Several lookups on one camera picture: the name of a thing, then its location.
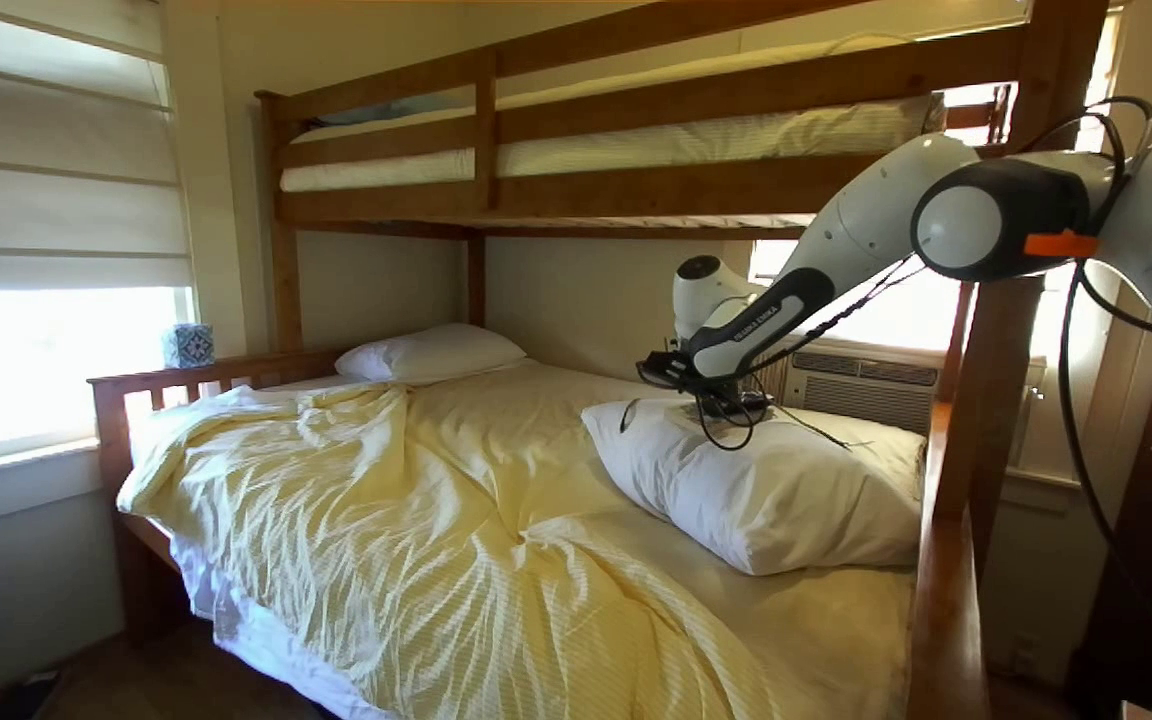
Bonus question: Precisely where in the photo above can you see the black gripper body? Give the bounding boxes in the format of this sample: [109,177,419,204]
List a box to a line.
[678,361,766,412]

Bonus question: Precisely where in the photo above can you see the white bed sheet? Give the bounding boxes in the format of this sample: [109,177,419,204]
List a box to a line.
[168,533,392,720]

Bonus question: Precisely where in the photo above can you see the large white pillow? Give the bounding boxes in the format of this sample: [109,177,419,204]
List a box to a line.
[578,390,927,581]

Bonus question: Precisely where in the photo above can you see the white window air conditioner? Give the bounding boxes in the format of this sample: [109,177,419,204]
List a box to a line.
[780,344,946,437]

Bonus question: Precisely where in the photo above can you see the bright uncovered window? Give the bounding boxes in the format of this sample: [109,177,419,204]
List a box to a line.
[749,75,1009,361]

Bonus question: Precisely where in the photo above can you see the cream bunk mattress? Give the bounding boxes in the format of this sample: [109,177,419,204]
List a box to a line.
[276,89,946,196]

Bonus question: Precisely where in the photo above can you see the small white pillow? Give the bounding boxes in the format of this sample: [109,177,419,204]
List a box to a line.
[330,319,532,390]

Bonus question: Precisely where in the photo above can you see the pale yellow comforter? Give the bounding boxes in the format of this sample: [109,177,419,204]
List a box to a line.
[112,361,920,720]

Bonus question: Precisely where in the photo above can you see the white roller window blind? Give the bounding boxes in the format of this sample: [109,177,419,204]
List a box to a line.
[0,0,199,471]

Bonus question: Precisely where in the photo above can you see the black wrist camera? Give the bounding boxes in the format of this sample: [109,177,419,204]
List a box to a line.
[630,347,704,390]

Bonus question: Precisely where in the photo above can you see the brown wooden bunk bed frame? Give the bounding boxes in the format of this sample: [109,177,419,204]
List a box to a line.
[86,0,1112,720]

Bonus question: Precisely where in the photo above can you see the orange cable clip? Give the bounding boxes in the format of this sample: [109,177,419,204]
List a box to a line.
[1018,226,1105,265]

